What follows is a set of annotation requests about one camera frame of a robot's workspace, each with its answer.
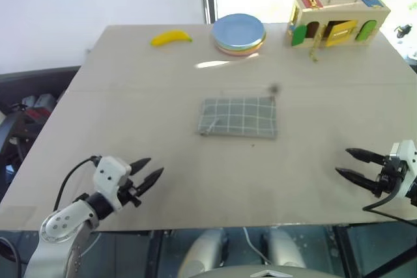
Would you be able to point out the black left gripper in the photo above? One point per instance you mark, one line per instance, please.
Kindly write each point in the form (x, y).
(127, 191)

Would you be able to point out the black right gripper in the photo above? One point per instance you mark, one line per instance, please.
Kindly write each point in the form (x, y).
(392, 174)

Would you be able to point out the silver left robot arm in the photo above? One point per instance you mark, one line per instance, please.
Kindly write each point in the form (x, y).
(58, 226)

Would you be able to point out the silver rounded robot leg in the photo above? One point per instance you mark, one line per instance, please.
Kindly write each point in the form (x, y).
(203, 252)
(285, 247)

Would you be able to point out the folded green checked cloth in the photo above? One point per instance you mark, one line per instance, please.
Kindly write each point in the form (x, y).
(241, 118)

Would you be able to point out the red and grey clutter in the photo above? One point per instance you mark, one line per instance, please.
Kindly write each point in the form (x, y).
(36, 107)

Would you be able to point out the yellow toy banana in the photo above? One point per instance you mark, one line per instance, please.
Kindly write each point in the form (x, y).
(169, 37)

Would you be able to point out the grey robot torso top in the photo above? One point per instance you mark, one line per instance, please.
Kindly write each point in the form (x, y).
(270, 272)

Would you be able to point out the small black device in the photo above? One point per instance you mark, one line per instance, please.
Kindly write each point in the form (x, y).
(404, 30)

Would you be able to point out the pink plate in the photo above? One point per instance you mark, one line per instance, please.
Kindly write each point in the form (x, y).
(238, 53)

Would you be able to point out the wooden latch box toy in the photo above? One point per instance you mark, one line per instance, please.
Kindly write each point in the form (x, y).
(339, 11)

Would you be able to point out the yellow plate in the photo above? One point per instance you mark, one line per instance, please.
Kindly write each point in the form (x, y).
(257, 47)

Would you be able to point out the green plate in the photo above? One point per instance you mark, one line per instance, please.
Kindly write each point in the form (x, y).
(260, 42)

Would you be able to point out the blue plate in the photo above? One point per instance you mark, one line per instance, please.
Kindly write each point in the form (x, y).
(238, 29)

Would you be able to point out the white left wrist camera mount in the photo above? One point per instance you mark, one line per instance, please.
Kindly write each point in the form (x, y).
(109, 174)

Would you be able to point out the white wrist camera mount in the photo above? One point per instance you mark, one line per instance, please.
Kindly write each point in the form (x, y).
(407, 154)
(109, 174)

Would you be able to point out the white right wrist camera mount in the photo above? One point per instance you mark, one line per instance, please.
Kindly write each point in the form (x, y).
(407, 154)

